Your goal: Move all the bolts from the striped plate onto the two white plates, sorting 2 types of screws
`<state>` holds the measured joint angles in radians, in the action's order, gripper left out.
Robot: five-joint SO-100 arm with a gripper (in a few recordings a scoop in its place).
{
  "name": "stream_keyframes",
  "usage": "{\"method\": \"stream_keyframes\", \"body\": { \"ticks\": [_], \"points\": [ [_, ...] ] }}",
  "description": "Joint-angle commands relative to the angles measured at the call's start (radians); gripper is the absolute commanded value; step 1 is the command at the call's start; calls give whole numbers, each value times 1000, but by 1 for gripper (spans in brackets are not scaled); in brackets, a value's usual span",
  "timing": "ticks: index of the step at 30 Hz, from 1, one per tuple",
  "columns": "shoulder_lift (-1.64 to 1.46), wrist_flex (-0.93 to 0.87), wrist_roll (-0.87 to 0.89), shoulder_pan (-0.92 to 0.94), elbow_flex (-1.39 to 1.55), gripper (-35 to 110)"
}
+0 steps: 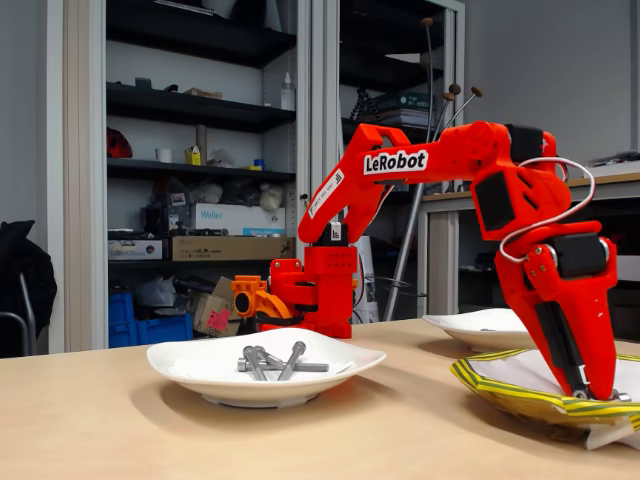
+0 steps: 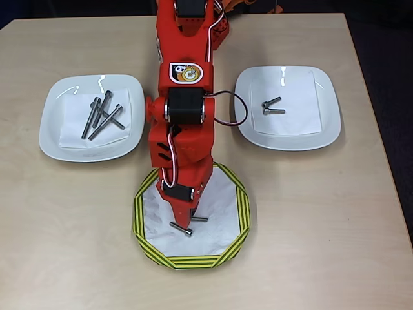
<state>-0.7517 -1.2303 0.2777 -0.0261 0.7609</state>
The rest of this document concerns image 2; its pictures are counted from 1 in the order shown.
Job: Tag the red printed robot arm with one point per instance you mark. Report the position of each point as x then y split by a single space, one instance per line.
171 51

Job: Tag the yellow black striped paper tray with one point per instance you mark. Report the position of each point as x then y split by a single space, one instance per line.
138 213

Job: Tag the white paper napkin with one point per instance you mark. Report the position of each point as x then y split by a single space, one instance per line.
71 129
297 122

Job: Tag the white square ceramic plate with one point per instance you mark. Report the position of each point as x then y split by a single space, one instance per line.
329 106
51 106

